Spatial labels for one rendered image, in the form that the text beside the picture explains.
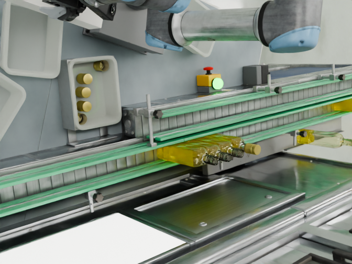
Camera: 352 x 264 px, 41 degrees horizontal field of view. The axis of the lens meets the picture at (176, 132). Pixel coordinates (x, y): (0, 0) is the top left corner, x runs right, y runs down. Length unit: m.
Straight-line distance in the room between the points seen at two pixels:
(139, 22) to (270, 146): 0.83
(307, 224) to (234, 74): 0.90
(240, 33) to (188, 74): 0.65
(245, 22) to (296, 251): 0.59
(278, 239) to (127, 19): 0.83
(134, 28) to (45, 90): 0.35
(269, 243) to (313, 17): 0.57
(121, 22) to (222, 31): 0.41
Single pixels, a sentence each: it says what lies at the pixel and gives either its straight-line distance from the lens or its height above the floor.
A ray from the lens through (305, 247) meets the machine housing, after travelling 1.29.
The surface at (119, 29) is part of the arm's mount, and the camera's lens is 1.56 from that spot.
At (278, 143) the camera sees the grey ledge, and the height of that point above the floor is 0.88.
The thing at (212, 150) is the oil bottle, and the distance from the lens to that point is 1.52.
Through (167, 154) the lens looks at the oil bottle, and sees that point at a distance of 1.59.
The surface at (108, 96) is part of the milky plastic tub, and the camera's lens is 1.60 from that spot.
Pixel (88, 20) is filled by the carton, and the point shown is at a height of 1.11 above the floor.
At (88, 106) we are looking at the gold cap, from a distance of 1.54.
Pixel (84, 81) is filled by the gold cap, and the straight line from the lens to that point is 1.53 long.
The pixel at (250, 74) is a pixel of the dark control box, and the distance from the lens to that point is 2.06.
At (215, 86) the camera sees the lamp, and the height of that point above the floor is 0.85.
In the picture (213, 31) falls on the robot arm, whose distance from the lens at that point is 1.30.
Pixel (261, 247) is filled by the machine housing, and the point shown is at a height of 1.42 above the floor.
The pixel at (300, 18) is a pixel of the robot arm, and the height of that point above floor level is 1.47.
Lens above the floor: 2.15
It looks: 49 degrees down
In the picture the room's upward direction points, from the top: 100 degrees clockwise
